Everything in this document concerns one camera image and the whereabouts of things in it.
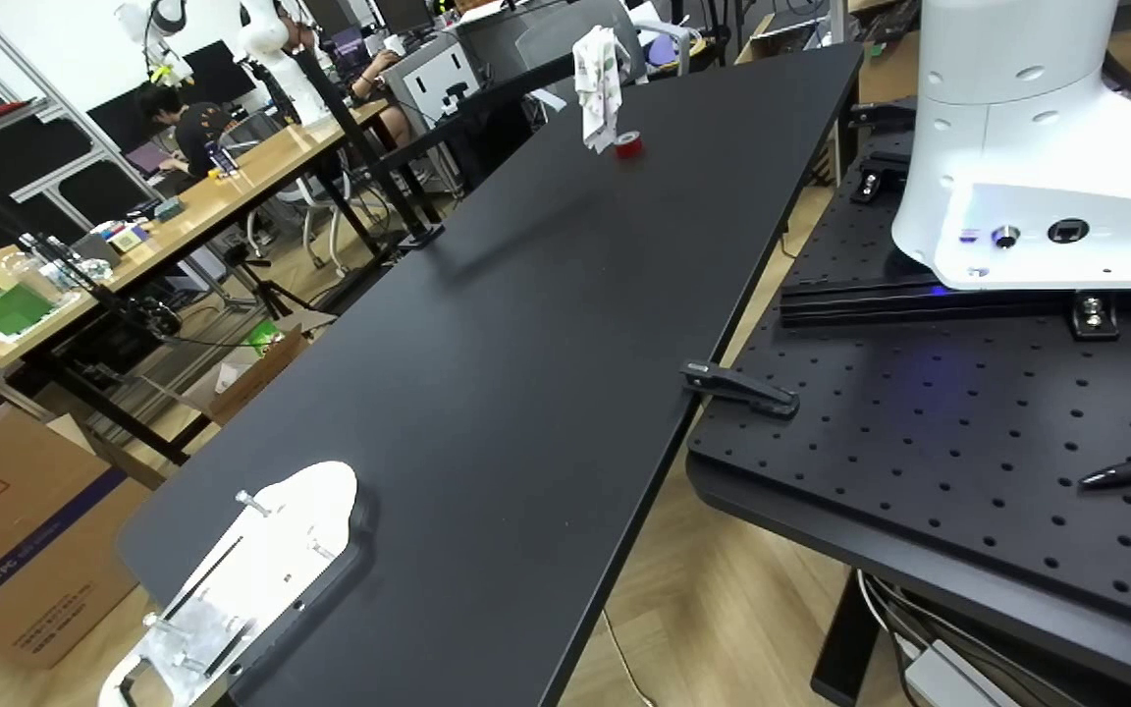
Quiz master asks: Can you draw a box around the white cloth with green leaves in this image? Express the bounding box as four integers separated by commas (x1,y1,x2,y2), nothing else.
569,23,629,158

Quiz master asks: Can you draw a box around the black clamp lever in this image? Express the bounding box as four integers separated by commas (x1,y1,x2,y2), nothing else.
685,361,804,425

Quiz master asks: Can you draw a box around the grey computer case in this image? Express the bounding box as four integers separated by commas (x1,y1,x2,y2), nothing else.
385,35,482,135

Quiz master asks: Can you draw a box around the white metal clamp device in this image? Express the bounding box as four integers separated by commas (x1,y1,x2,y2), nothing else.
100,460,364,707

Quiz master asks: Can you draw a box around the long wooden desk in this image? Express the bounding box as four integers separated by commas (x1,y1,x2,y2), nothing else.
0,100,394,371

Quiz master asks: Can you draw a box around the black perforated breadboard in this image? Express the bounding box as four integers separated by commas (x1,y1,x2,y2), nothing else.
685,130,1131,704

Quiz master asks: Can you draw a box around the person in black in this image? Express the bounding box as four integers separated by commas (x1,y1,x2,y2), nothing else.
146,82,244,181

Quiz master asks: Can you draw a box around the white power adapter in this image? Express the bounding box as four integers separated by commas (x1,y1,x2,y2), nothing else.
900,638,1029,707

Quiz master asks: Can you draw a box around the green mat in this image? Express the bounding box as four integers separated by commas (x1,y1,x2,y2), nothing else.
0,282,61,341

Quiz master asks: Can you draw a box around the cardboard box with red print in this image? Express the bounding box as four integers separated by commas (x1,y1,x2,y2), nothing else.
0,400,158,672

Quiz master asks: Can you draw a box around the black aluminium rail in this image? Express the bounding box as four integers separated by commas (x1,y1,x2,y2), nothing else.
778,278,1131,329

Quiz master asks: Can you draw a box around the metal mounting bracket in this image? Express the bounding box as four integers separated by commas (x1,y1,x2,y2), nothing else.
1069,290,1122,345

